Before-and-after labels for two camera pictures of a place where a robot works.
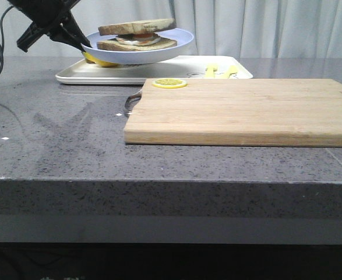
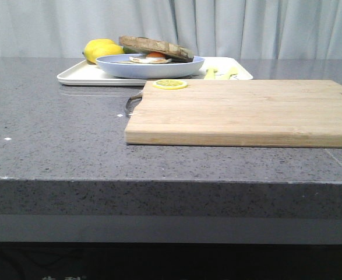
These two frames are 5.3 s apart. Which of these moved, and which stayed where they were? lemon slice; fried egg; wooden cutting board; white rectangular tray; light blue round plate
Moved: fried egg; light blue round plate
Stayed: white rectangular tray; lemon slice; wooden cutting board
